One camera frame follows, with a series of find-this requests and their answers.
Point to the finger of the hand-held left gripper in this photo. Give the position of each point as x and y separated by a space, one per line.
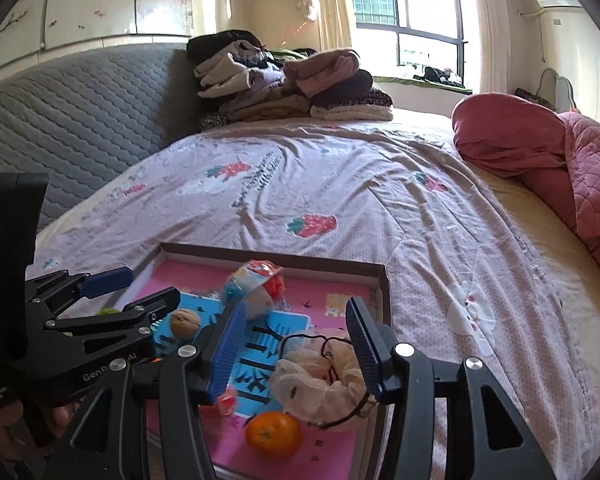
145 312
107 281

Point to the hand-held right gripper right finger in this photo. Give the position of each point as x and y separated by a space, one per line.
365 350

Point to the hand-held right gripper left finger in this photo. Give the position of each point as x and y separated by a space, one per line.
227 355

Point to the walnut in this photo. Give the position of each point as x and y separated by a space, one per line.
185 324

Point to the clear ball with red filling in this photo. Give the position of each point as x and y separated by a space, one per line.
226 402

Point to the clear ball with blue filling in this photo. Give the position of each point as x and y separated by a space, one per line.
252 292

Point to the orange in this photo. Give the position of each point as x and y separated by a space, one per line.
272 435

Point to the brown cardboard box tray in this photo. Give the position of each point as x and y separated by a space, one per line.
280 255

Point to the person's left hand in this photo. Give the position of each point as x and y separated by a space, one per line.
0 435

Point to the pink picture book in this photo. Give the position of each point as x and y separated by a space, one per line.
330 460

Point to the grey quilted headboard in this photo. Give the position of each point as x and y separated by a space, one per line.
80 110

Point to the pink pillow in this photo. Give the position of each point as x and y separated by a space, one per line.
505 135

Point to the pile of folded clothes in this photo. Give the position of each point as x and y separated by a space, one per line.
290 95

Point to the green window seat cushion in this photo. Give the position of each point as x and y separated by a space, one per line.
395 81

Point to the dark clothes on windowsill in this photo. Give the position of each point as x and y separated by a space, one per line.
437 75

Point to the dark bag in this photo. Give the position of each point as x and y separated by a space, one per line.
530 96

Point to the white curtain tieback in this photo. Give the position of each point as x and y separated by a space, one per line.
306 6

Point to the beige curtain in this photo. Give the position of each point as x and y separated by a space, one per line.
332 5
487 30

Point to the window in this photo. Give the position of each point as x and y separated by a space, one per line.
375 0

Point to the air conditioner pipe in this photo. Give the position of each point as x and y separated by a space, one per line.
541 35

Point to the flower wall painting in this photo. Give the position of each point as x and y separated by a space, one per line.
105 0

